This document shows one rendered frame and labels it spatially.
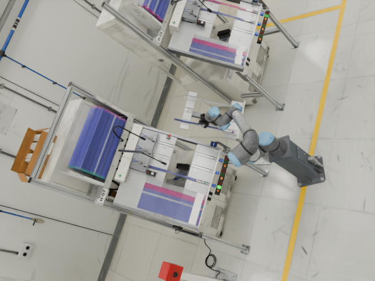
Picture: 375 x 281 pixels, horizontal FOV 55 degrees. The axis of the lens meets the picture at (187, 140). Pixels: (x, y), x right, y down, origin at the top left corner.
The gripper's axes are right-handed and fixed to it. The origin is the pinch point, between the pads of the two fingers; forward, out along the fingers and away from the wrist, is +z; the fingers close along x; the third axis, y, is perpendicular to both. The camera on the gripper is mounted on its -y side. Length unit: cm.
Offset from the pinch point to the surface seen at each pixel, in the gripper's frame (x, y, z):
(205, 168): 31.9, -11.3, 9.5
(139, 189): 61, 35, 22
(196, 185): 47.8, -8.2, 11.2
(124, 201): 74, 43, 24
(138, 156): 37, 43, 16
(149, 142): 23.4, 38.3, 14.2
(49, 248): 129, 101, 173
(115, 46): -123, 104, 148
